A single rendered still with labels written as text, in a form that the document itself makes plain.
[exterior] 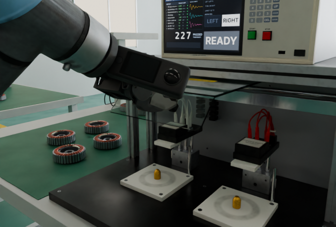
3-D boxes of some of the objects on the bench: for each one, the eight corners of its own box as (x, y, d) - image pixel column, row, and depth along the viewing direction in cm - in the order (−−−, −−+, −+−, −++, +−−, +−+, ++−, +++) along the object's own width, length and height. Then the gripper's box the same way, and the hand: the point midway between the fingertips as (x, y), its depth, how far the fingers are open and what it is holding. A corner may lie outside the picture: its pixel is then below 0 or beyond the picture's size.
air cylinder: (190, 170, 91) (191, 154, 90) (171, 164, 95) (171, 148, 94) (199, 165, 95) (199, 149, 94) (180, 159, 99) (180, 144, 98)
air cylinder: (268, 195, 77) (270, 175, 75) (241, 186, 81) (242, 168, 80) (274, 187, 81) (276, 169, 79) (248, 179, 85) (249, 162, 84)
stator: (80, 137, 127) (79, 129, 126) (67, 146, 116) (67, 138, 116) (56, 136, 129) (55, 128, 128) (41, 145, 118) (41, 136, 117)
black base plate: (302, 346, 41) (304, 333, 41) (49, 199, 79) (48, 191, 78) (344, 201, 78) (345, 193, 77) (158, 148, 115) (158, 142, 115)
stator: (64, 167, 97) (64, 157, 97) (47, 159, 104) (46, 149, 103) (92, 157, 106) (91, 147, 105) (74, 150, 113) (73, 141, 112)
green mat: (38, 200, 78) (37, 199, 78) (-46, 149, 114) (-46, 149, 114) (209, 122, 152) (209, 121, 152) (125, 106, 188) (125, 106, 188)
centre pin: (238, 210, 68) (239, 199, 67) (230, 207, 69) (231, 196, 68) (242, 206, 69) (242, 196, 69) (234, 203, 71) (234, 193, 70)
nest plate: (255, 241, 59) (255, 235, 59) (192, 214, 68) (192, 210, 68) (277, 207, 71) (278, 203, 71) (222, 189, 80) (222, 184, 79)
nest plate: (161, 202, 73) (161, 197, 73) (120, 184, 82) (119, 180, 82) (193, 179, 85) (193, 175, 85) (154, 166, 94) (153, 162, 94)
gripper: (82, 24, 45) (157, 79, 62) (60, 77, 43) (144, 119, 60) (121, 22, 40) (192, 83, 57) (98, 82, 38) (178, 127, 55)
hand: (175, 101), depth 56 cm, fingers closed, pressing on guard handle
